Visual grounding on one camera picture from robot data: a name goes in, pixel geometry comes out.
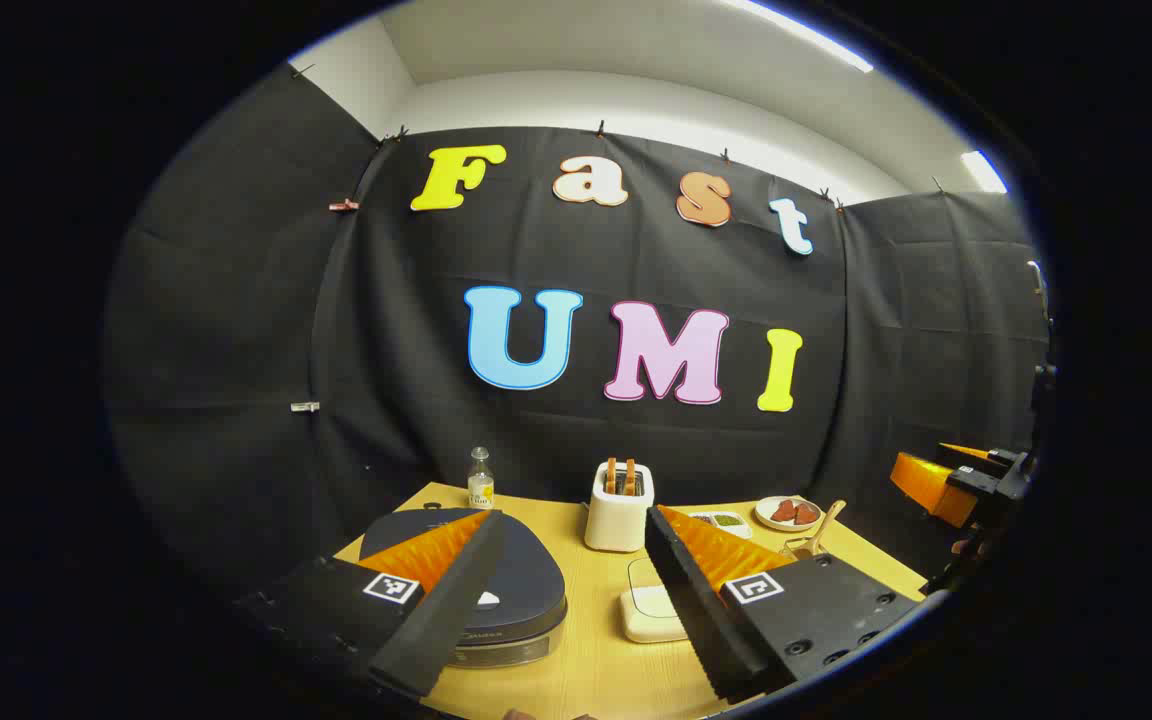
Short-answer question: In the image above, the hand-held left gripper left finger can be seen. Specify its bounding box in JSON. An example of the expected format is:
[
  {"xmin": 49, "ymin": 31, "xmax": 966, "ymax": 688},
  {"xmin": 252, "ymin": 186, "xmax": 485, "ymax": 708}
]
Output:
[{"xmin": 236, "ymin": 508, "xmax": 507, "ymax": 698}]

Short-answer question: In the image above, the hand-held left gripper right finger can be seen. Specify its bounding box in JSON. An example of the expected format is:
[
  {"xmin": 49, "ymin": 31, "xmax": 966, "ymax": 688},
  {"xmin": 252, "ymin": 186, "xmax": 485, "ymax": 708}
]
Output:
[{"xmin": 644, "ymin": 505, "xmax": 922, "ymax": 704}]

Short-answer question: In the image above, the dark grey rice cooker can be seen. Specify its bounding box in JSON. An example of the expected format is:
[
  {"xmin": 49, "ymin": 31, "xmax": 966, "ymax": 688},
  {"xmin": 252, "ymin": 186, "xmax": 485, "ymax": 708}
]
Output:
[{"xmin": 358, "ymin": 505, "xmax": 569, "ymax": 669}]

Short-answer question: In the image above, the wooden spoon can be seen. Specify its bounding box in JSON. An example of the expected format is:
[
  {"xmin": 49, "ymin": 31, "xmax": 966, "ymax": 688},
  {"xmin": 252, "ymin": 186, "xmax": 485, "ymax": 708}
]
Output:
[{"xmin": 788, "ymin": 499, "xmax": 848, "ymax": 558}]

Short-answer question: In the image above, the clear plastic box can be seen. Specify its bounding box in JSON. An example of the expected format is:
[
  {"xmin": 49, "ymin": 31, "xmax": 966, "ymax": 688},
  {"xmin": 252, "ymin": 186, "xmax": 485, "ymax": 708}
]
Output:
[{"xmin": 619, "ymin": 556, "xmax": 689, "ymax": 644}]

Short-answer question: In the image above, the white divided tray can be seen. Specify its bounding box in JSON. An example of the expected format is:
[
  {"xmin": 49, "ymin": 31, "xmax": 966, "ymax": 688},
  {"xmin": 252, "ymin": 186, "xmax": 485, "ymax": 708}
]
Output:
[{"xmin": 688, "ymin": 511, "xmax": 754, "ymax": 539}]

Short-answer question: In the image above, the white round plate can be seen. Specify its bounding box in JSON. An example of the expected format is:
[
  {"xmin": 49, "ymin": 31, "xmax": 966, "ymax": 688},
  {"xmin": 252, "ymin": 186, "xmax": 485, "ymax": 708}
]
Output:
[{"xmin": 754, "ymin": 496, "xmax": 824, "ymax": 532}]

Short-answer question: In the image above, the cream toaster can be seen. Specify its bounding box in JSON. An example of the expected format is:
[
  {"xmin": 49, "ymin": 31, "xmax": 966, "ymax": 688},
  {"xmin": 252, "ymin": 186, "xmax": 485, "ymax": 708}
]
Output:
[{"xmin": 584, "ymin": 460, "xmax": 655, "ymax": 553}]

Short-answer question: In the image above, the small glass bottle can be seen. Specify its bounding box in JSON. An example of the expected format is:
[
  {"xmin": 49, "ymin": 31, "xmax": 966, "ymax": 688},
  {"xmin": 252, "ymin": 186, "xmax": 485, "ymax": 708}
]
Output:
[{"xmin": 467, "ymin": 447, "xmax": 495, "ymax": 510}]

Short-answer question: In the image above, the black backdrop cloth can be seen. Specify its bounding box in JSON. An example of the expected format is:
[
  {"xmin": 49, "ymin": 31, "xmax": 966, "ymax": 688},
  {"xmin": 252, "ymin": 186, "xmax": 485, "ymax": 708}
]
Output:
[{"xmin": 101, "ymin": 62, "xmax": 1052, "ymax": 601}]

